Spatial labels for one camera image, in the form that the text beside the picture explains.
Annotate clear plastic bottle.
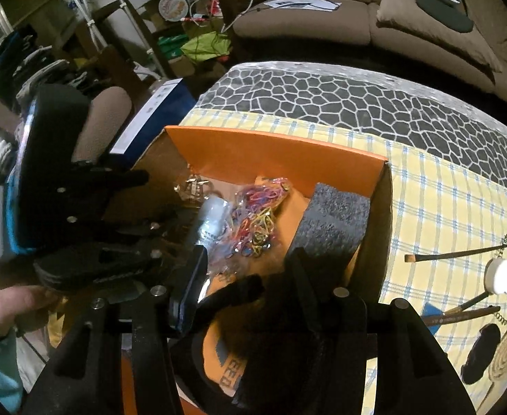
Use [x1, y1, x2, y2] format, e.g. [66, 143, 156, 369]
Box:
[186, 196, 231, 265]

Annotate brown sofa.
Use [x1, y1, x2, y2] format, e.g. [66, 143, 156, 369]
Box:
[232, 0, 507, 118]

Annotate blue and white box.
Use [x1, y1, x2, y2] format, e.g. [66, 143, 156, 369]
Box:
[109, 79, 198, 167]

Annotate person's left hand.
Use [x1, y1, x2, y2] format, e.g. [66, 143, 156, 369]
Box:
[0, 259, 60, 339]

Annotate black cushion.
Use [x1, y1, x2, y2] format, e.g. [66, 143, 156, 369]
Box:
[409, 0, 474, 34]

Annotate yellow plaid tablecloth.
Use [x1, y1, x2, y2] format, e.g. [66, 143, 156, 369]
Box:
[180, 108, 507, 415]

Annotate paint brush with blue tip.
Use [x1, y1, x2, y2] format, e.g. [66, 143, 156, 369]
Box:
[422, 292, 491, 325]

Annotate round printed tin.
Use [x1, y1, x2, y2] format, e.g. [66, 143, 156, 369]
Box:
[158, 0, 194, 22]

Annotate tan cushion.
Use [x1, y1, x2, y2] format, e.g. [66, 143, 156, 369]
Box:
[375, 0, 503, 73]

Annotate white clothes rack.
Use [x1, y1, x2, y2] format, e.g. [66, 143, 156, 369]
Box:
[55, 0, 126, 49]

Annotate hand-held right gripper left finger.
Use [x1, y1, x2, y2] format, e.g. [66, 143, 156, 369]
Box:
[20, 244, 209, 415]

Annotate small shiny metal keychain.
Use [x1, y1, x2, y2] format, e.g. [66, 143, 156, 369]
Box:
[175, 175, 214, 202]

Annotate bag of colourful rubber bands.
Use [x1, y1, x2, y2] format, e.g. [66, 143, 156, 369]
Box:
[225, 176, 295, 261]

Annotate white papers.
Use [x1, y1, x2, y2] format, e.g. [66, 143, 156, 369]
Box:
[264, 0, 342, 12]

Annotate grey foam block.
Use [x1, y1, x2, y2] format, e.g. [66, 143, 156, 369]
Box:
[285, 183, 373, 287]

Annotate small black pouch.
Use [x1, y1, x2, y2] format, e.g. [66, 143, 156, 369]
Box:
[461, 324, 501, 385]

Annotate bright green bag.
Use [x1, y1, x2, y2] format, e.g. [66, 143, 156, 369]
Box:
[180, 30, 232, 64]

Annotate white cable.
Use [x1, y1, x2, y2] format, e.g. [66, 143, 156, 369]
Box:
[188, 0, 263, 36]

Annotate grey mosaic patterned cloth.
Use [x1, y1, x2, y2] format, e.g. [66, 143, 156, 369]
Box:
[195, 61, 507, 195]

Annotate white round cap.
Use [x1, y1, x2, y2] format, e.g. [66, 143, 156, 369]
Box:
[483, 257, 507, 298]

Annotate orange cardboard box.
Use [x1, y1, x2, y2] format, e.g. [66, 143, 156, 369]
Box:
[102, 125, 395, 415]

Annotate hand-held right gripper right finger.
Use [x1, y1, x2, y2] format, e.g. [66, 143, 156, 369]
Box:
[285, 248, 479, 415]

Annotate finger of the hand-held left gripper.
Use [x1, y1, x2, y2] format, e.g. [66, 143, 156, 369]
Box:
[57, 160, 151, 216]
[34, 216, 168, 291]

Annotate long brown stick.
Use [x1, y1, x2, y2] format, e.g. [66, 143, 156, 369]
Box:
[404, 246, 507, 263]

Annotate brown upholstered chair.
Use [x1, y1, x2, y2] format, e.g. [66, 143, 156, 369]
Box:
[73, 86, 133, 166]

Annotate pile of dark clothes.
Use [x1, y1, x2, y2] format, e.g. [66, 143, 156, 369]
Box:
[0, 30, 91, 101]

